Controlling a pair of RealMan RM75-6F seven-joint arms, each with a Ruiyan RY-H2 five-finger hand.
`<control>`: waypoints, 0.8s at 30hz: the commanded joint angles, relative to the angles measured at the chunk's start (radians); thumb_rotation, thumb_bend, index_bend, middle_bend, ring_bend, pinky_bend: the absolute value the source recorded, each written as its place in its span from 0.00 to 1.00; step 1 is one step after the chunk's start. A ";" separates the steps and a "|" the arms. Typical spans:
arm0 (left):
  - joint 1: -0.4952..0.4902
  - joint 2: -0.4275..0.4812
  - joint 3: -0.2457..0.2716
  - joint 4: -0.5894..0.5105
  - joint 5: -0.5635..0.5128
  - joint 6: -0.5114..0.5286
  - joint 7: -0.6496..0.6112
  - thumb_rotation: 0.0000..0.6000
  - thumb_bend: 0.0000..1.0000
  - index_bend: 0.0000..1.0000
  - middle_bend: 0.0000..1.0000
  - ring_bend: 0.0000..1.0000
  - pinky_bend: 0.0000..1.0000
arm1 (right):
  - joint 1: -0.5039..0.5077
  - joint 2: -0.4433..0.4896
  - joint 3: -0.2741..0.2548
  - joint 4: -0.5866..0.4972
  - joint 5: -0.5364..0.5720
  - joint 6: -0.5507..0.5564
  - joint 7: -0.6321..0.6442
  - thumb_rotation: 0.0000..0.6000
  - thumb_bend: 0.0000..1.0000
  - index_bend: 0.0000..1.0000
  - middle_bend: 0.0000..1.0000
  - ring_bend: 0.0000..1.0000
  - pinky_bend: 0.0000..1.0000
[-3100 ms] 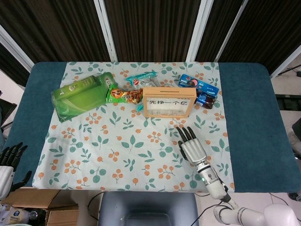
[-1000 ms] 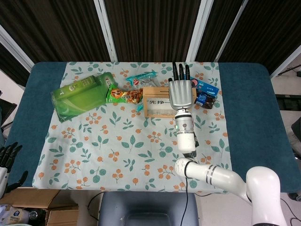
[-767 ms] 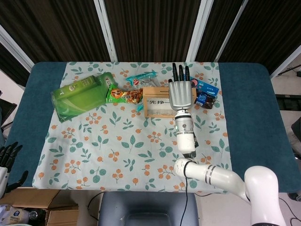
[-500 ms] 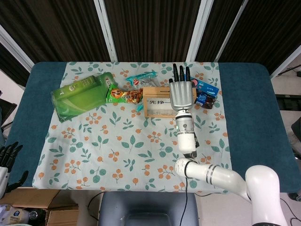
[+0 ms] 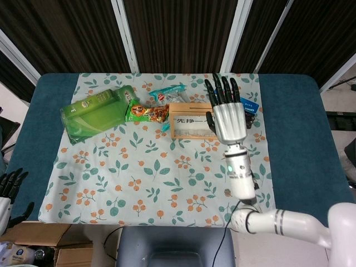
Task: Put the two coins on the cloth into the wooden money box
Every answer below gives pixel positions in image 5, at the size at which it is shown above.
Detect green orange nut snack bag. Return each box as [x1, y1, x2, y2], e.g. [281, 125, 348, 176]
[124, 100, 170, 123]

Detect teal blue table cover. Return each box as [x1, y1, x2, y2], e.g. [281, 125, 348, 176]
[5, 72, 350, 228]

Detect dark cola bottle blue label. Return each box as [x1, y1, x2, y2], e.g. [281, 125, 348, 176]
[244, 112, 258, 130]

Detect small brown cardboard box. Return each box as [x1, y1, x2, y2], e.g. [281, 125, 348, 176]
[54, 246, 94, 267]

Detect green plastic package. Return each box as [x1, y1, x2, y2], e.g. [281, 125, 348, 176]
[60, 85, 140, 145]

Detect dark green crate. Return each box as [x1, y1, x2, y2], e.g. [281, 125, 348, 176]
[325, 111, 356, 131]

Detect black equipment case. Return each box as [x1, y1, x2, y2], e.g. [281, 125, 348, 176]
[0, 116, 22, 153]

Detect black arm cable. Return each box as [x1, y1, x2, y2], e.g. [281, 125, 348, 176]
[214, 177, 261, 267]

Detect wooden frame money box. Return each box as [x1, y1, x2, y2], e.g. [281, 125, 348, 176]
[169, 102, 221, 140]

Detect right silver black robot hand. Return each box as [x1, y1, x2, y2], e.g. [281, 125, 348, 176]
[204, 72, 248, 146]

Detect dark folding screen white frames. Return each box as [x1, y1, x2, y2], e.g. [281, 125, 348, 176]
[0, 0, 356, 103]

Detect grey blue padded seat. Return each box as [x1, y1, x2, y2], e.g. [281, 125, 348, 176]
[116, 226, 236, 267]

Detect white pack blue round logo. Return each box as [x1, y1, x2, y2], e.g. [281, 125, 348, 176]
[9, 247, 30, 264]

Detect floral leaf fruit tablecloth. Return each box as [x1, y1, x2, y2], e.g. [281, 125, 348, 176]
[37, 72, 279, 226]

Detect open brown cardboard box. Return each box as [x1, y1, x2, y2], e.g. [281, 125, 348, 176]
[1, 222, 94, 267]

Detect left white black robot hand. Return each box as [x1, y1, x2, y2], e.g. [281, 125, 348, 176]
[0, 167, 36, 234]

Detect blue Oreo cookie box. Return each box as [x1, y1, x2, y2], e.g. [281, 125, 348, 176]
[239, 96, 260, 115]

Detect black floor cable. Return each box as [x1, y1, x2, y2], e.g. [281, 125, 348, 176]
[103, 226, 123, 262]

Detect teal clear snack pack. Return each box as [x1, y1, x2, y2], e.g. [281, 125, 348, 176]
[149, 82, 190, 134]

